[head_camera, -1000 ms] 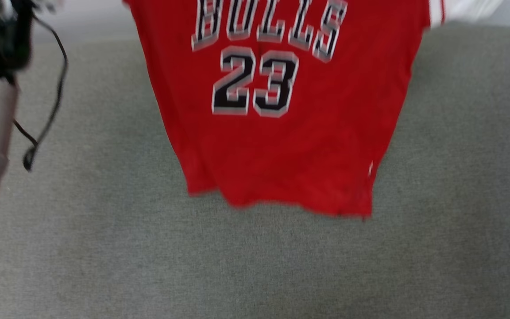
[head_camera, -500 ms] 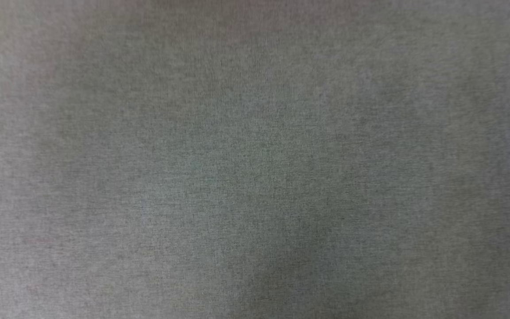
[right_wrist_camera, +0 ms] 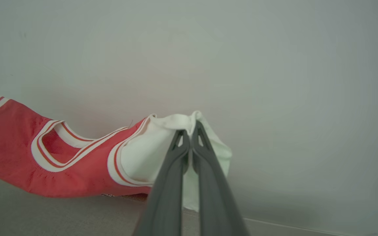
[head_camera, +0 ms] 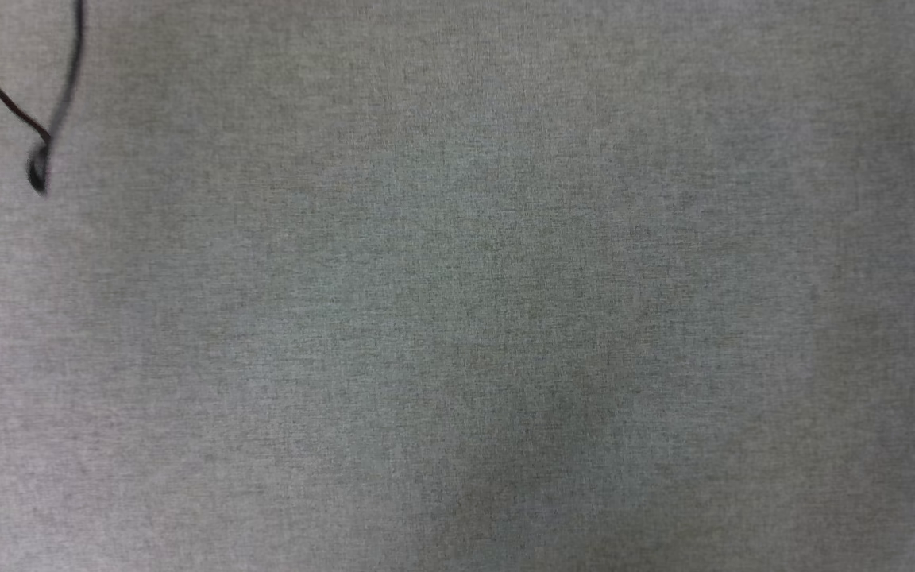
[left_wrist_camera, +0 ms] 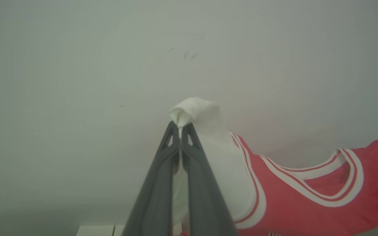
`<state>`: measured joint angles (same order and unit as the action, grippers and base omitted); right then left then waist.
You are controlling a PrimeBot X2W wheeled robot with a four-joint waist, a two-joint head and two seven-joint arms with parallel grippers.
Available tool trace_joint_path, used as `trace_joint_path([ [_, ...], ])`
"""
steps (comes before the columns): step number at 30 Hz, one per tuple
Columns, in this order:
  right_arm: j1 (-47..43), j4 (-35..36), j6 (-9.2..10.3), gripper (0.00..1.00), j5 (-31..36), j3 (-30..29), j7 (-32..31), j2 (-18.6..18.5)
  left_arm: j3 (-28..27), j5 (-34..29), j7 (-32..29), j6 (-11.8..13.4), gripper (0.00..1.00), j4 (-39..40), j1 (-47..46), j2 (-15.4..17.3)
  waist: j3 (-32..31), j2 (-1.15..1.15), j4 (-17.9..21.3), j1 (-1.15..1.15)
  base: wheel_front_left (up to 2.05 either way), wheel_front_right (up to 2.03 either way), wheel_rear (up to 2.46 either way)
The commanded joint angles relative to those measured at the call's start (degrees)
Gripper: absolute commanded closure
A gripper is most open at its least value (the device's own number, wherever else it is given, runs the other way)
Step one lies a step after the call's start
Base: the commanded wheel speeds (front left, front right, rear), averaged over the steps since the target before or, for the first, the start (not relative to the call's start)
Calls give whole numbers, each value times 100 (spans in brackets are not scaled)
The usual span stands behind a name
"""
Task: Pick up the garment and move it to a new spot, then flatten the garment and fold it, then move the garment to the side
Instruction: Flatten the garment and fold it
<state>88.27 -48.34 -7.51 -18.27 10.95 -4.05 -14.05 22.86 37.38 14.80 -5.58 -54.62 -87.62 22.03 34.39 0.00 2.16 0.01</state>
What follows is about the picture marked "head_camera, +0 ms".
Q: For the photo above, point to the grey fabric sofa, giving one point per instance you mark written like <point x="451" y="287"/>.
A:
<point x="473" y="302"/>

